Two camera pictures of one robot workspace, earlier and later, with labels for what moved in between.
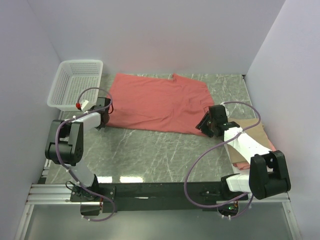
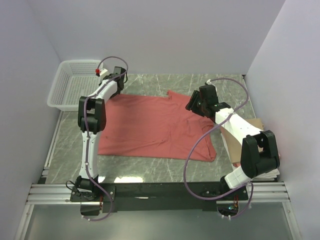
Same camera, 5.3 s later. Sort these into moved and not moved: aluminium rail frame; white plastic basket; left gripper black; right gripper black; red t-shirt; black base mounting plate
Moved: right gripper black; left gripper black; red t-shirt
Not moved: black base mounting plate; aluminium rail frame; white plastic basket
